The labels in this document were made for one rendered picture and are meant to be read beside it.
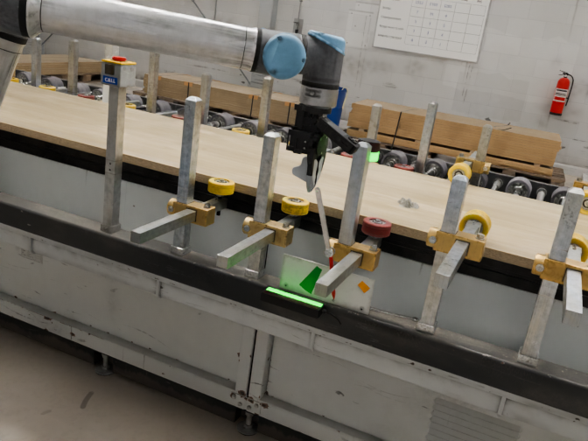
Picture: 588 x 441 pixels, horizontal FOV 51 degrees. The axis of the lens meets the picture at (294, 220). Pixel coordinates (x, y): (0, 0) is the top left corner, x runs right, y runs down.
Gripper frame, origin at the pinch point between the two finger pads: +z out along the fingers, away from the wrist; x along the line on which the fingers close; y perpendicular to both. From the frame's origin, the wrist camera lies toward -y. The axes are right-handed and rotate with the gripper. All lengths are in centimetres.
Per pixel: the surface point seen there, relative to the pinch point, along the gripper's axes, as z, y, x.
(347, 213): 5.9, -8.3, -6.1
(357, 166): -6.4, -8.7, -6.1
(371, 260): 16.3, -16.9, -5.3
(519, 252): 11, -51, -28
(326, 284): 15.4, -13.8, 19.4
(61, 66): 79, 633, -588
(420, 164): 11, -4, -115
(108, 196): 20, 67, -6
